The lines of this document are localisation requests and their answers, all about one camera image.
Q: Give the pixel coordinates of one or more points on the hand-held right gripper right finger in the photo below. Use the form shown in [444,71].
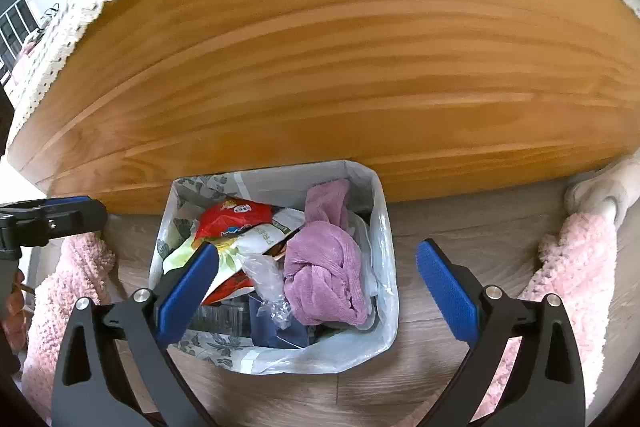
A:
[445,289]

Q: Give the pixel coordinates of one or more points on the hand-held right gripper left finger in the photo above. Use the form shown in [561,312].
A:
[190,292]

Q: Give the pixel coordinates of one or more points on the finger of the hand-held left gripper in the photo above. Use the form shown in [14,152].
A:
[70,212]

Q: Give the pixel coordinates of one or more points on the trash bin with leaf-print liner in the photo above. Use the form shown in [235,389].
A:
[385,307]

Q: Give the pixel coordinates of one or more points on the clear plastic wrap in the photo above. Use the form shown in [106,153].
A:
[265,277]

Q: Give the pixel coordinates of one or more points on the red snack bag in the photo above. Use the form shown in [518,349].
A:
[230,217]

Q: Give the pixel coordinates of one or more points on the dark blue carton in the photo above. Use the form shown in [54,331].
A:
[280,327]

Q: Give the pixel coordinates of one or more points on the green and white printed packet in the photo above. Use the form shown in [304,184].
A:
[270,232]

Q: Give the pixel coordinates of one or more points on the purple towel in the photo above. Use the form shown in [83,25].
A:
[325,267]

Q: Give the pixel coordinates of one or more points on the person's left hand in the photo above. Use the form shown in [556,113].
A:
[14,322]

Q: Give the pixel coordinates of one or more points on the person's left leg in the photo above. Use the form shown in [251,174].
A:
[65,307]

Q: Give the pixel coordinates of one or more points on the person's right slipper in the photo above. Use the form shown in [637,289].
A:
[600,192]

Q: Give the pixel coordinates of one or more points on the white window railing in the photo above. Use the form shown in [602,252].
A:
[15,27]

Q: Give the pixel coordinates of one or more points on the wooden bed frame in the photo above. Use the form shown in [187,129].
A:
[325,82]

